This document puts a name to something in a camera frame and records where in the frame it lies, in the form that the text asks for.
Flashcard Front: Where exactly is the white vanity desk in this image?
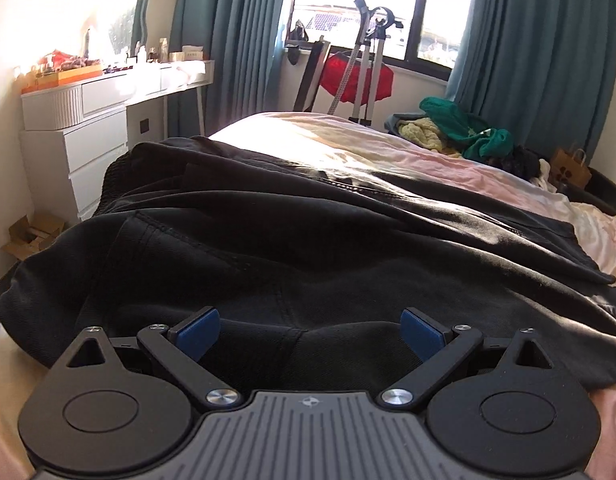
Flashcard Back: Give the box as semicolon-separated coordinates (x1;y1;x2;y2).
20;59;216;137

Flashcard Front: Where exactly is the bed with pink sheet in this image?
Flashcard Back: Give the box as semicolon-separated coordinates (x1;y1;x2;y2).
0;110;616;480

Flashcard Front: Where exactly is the teal curtain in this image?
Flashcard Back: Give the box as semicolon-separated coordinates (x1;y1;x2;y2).
445;0;616;161
167;0;299;138

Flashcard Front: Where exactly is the green garment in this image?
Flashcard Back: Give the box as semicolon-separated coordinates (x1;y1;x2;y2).
419;96;515;162

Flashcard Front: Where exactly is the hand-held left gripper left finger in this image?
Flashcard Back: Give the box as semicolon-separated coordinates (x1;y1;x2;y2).
52;307;239;412

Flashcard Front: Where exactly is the white cloth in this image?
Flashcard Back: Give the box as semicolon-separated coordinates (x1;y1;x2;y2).
538;159;571;195

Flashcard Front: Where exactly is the orange box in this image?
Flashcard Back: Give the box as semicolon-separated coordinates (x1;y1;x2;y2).
35;62;104;88

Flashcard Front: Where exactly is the red cloth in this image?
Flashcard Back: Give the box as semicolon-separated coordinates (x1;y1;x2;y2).
320;52;395;103

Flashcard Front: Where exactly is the yellow knit garment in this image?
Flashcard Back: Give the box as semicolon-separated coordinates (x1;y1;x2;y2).
399;117;461;153

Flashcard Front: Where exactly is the silver tripod stand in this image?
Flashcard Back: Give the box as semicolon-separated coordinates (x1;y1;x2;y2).
328;0;406;126

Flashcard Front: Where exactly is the black ottoman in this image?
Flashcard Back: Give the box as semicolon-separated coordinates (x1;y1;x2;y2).
558;165;616;213

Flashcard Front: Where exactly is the black garment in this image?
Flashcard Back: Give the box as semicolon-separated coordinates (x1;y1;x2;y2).
0;135;616;397

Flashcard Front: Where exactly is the brown paper bag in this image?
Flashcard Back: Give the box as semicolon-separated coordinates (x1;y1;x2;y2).
548;147;593;191

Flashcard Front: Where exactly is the cardboard box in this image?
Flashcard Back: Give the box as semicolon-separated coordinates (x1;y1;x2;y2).
2;211;66;261

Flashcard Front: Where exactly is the wavy mirror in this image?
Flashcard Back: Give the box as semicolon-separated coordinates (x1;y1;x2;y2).
130;0;151;58

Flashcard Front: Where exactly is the dark cloth on windowsill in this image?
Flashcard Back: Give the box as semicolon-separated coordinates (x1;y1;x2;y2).
287;19;311;66

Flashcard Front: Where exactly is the dark clothes pile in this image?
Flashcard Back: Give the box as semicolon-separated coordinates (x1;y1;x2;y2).
483;145;541;181

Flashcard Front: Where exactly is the white drawer chest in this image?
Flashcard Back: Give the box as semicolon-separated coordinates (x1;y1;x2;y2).
20;108;129;223

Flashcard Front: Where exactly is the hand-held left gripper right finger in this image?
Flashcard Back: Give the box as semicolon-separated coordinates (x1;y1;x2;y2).
380;306;562;410

